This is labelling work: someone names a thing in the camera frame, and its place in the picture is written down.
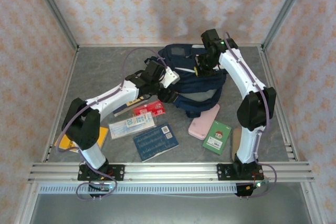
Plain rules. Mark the navy blue backpack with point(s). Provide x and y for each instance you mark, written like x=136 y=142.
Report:
x=194 y=82

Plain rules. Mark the red packet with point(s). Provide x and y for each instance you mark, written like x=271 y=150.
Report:
x=149 y=109

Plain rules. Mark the dark blue book yellow label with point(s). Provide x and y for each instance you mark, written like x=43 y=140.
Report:
x=120 y=111

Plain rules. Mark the blue notebook with QR codes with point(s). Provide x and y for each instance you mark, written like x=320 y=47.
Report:
x=155 y=144

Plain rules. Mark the clear plastic stationery pouch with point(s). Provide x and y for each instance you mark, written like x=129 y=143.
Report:
x=126 y=129

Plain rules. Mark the green notebook with house print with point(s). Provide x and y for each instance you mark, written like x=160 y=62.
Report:
x=216 y=137

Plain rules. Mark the brown cardboard notebook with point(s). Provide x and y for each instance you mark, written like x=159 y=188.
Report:
x=235 y=140

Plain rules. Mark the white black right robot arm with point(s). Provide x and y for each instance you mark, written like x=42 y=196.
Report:
x=236 y=69

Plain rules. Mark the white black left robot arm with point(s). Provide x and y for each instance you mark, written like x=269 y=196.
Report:
x=115 y=98

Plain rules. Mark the small black controller board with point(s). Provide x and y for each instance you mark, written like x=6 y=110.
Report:
x=246 y=188
x=103 y=188

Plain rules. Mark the grey metal panel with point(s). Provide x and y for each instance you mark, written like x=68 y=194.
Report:
x=168 y=209

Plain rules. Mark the aluminium back rail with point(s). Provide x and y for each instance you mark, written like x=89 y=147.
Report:
x=118 y=45

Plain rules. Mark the aluminium side rail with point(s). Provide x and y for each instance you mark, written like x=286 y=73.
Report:
x=268 y=64
x=68 y=77

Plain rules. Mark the aluminium front rail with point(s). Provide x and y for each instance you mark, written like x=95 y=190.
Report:
x=170 y=171

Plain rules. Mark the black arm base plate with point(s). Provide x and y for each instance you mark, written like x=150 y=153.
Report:
x=118 y=172
x=223 y=172

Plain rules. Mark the aluminium frame post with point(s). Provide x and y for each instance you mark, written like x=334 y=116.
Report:
x=287 y=7
x=53 y=7

